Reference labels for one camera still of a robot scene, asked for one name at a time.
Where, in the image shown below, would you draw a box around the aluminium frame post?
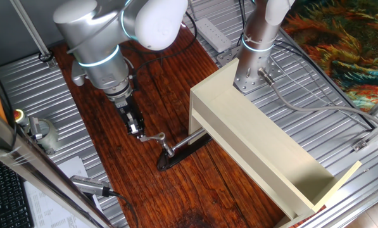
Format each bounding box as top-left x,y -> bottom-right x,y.
9,0 -> 59,70

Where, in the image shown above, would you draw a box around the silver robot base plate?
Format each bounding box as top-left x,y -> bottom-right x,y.
216,47 -> 283,94

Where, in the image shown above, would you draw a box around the brown wood grain board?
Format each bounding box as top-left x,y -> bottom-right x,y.
51,25 -> 327,228

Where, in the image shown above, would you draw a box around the clear tape roll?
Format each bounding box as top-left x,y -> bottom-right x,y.
33,117 -> 60,155

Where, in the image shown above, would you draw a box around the thin grey cable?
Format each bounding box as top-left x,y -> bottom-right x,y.
66,0 -> 132,54

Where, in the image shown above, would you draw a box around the steel frame rail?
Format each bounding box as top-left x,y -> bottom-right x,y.
0,91 -> 113,228

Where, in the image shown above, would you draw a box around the silver metal clamp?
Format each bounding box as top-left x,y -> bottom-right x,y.
28,116 -> 44,141

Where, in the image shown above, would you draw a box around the printed paper sheets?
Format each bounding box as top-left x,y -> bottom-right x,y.
23,155 -> 104,228

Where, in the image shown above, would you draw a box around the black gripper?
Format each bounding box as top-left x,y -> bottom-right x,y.
114,94 -> 148,140

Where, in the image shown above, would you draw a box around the black keyboard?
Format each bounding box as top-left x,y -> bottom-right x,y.
0,151 -> 34,228

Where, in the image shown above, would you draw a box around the white power strip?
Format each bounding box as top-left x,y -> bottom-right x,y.
194,18 -> 232,54

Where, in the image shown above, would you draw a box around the thick grey robot cable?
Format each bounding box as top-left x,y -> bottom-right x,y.
257,67 -> 378,134

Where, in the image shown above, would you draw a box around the black base metal crank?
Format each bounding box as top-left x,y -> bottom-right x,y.
139,132 -> 208,159

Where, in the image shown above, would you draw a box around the colourful patterned carpet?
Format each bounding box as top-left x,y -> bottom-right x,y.
282,0 -> 378,111

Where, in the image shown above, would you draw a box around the red emergency stop button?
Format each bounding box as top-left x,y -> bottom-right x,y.
13,108 -> 31,134

